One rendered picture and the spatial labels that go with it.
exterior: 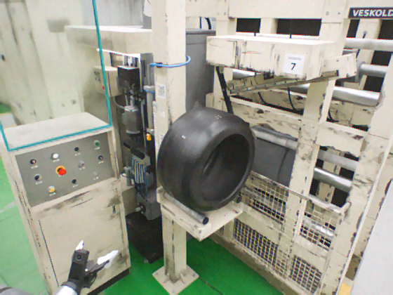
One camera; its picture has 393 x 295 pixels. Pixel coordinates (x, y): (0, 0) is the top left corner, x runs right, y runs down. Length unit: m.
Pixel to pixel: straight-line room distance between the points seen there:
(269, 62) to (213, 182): 0.80
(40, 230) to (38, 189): 0.24
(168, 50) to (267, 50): 0.48
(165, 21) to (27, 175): 1.08
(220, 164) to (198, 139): 0.56
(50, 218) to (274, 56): 1.48
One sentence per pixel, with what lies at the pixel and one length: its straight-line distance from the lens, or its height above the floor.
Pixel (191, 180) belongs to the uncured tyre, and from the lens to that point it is 1.27.
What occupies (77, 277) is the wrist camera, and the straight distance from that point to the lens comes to 1.10.
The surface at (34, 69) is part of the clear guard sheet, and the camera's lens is 1.56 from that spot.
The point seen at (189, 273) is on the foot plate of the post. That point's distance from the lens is 2.43.
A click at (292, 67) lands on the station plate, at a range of 1.31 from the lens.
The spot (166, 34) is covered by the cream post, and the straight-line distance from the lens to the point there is 1.46.
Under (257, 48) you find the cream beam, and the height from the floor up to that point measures 1.75.
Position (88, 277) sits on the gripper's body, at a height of 1.05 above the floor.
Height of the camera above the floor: 1.87
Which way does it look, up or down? 26 degrees down
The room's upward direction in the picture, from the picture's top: 1 degrees clockwise
